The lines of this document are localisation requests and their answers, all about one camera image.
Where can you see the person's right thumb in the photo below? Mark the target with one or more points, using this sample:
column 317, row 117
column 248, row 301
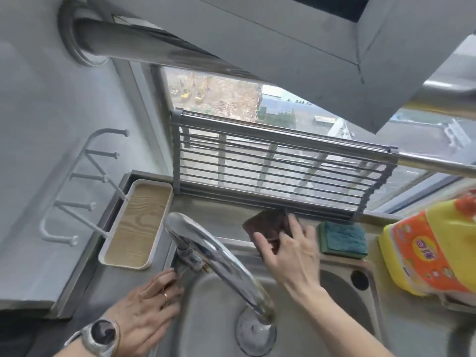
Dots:
column 264, row 249

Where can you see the grey window frame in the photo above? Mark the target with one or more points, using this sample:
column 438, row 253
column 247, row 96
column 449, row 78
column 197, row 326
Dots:
column 148, row 118

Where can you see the green and blue sponge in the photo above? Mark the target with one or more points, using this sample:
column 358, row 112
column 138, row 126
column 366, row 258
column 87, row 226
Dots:
column 344, row 239

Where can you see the white tray with wood base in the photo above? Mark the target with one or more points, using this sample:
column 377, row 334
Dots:
column 137, row 223

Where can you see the silver round wristwatch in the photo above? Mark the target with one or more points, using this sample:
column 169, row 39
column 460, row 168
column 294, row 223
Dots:
column 100, row 336

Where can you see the chrome sink faucet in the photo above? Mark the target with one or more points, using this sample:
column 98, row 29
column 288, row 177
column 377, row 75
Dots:
column 223, row 256

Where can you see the person's right forearm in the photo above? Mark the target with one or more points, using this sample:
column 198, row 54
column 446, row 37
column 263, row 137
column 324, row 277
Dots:
column 334, row 327

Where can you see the yellow detergent bottle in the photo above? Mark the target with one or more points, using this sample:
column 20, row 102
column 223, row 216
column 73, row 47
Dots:
column 427, row 252

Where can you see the round silver duct flange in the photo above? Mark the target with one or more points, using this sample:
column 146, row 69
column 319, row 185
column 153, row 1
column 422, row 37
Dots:
column 70, row 37

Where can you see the grey roll-up drying rack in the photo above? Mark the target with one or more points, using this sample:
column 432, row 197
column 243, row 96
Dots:
column 282, row 170

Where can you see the silver exhaust duct pipe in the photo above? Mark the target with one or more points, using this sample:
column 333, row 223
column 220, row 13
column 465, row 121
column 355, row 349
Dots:
column 148, row 42

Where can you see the person's right hand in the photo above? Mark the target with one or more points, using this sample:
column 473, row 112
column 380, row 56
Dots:
column 297, row 260

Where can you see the steel rail bar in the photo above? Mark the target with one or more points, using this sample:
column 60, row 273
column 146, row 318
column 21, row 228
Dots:
column 435, row 163

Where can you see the round sink drain strainer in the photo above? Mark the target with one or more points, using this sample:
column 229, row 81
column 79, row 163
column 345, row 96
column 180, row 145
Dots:
column 253, row 340

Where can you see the white wall hook rack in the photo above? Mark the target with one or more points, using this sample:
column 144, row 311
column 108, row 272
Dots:
column 82, row 215

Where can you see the person's left middle finger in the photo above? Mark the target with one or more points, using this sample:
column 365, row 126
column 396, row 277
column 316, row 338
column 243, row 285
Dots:
column 171, row 310

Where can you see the person's right middle finger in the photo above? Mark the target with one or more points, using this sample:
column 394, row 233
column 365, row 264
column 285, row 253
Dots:
column 298, row 226

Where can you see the person's left little finger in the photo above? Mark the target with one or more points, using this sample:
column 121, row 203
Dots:
column 158, row 279

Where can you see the stainless steel sink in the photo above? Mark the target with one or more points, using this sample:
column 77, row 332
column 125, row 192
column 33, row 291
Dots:
column 334, row 297

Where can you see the person's left hand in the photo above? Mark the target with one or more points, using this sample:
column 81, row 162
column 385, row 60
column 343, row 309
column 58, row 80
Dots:
column 137, row 316

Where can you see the brown scouring pad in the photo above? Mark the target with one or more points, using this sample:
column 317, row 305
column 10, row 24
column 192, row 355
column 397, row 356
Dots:
column 266, row 224

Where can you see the grey range hood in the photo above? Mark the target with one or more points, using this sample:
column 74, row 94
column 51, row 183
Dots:
column 297, row 33

